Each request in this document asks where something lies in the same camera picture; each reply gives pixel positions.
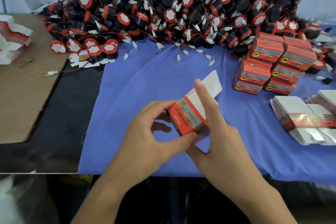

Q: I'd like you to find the person's right hand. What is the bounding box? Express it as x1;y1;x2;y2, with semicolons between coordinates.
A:
186;78;266;197

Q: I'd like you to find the rubber band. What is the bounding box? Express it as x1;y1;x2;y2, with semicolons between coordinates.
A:
19;57;35;67

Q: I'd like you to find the person's left forearm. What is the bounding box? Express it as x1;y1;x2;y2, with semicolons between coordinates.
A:
71;171;137;224

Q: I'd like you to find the brown cardboard sheet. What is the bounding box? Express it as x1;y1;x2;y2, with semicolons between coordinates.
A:
0;14;70;144

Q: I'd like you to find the pile of black red buzzers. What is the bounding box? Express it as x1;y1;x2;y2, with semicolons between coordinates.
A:
44;0;336;70

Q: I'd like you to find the stack of paper boxes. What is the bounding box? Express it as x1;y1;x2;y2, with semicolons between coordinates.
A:
0;15;33;65
270;90;336;146

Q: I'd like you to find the blue cloth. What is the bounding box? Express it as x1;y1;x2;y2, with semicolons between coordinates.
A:
78;27;336;186

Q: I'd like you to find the person's left hand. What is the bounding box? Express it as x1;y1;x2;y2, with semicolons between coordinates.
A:
107;99;200;186

